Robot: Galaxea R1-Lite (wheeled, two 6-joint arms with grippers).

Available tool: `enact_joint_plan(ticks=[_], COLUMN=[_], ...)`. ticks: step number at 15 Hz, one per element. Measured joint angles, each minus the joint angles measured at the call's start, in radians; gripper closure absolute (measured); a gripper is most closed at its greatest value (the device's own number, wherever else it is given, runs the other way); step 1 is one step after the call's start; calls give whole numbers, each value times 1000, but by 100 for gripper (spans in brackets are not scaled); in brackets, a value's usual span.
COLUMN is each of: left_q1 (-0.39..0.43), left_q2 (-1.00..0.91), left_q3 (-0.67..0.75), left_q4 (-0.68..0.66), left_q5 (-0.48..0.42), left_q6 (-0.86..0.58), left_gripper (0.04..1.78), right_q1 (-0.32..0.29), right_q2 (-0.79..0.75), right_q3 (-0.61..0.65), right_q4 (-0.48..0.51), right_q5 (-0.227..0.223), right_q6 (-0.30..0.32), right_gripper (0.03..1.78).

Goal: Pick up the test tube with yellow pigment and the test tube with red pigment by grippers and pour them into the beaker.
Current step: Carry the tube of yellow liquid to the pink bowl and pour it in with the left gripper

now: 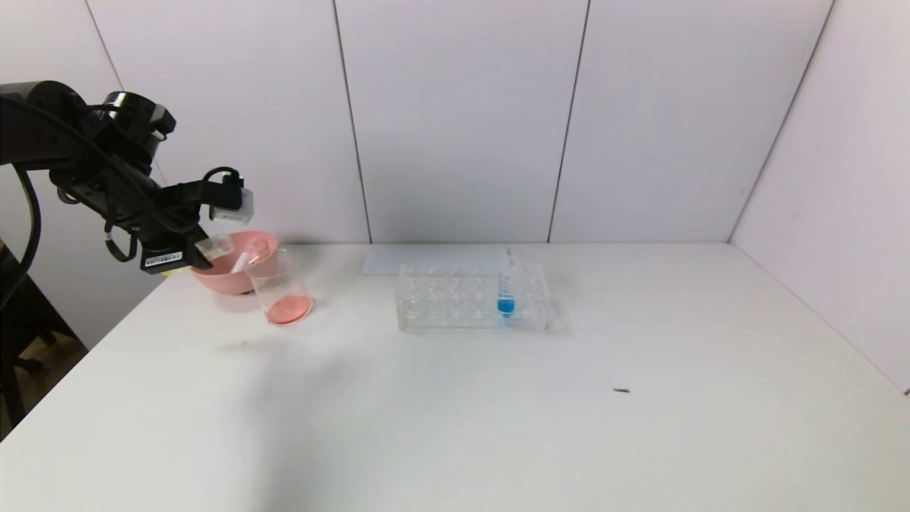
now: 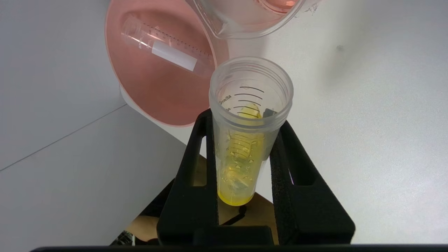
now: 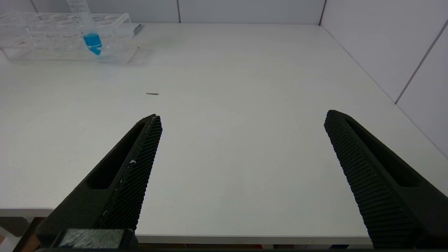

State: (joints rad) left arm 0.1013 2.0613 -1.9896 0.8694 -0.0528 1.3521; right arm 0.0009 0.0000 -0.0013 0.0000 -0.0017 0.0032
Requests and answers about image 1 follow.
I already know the dark chair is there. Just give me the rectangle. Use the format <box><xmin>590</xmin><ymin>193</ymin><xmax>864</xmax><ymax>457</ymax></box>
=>
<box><xmin>0</xmin><ymin>240</ymin><xmax>90</xmax><ymax>427</ymax></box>

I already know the test tube with blue pigment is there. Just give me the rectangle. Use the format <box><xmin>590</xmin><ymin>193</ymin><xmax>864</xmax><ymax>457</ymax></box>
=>
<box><xmin>497</xmin><ymin>255</ymin><xmax>518</xmax><ymax>319</ymax></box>

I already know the test tube with yellow pigment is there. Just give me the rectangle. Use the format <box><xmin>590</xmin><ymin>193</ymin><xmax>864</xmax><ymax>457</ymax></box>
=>
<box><xmin>162</xmin><ymin>233</ymin><xmax>236</xmax><ymax>275</ymax></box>

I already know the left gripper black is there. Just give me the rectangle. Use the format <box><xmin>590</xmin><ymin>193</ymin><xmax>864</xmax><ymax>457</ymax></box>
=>
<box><xmin>139</xmin><ymin>223</ymin><xmax>213</xmax><ymax>275</ymax></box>

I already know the clear plastic test tube rack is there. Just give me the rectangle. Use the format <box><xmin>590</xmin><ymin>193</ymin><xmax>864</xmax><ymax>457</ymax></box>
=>
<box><xmin>397</xmin><ymin>263</ymin><xmax>553</xmax><ymax>334</ymax></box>

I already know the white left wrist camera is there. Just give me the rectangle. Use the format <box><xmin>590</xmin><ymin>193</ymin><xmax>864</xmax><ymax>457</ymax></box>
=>
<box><xmin>160</xmin><ymin>167</ymin><xmax>255</xmax><ymax>225</ymax></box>

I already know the clear glass beaker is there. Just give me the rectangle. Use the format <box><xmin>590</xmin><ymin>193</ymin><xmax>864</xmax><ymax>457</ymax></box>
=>
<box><xmin>245</xmin><ymin>247</ymin><xmax>314</xmax><ymax>326</ymax></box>

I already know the test tube with red pigment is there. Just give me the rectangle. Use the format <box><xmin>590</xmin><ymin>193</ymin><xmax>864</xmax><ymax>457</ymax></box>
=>
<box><xmin>230</xmin><ymin>240</ymin><xmax>270</xmax><ymax>275</ymax></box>

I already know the pink bowl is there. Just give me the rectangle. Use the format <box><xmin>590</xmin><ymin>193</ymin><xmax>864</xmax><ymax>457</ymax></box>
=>
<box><xmin>191</xmin><ymin>230</ymin><xmax>279</xmax><ymax>296</ymax></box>

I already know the white paper sheet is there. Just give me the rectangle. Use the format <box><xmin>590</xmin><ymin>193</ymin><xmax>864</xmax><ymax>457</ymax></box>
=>
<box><xmin>362</xmin><ymin>247</ymin><xmax>511</xmax><ymax>277</ymax></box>

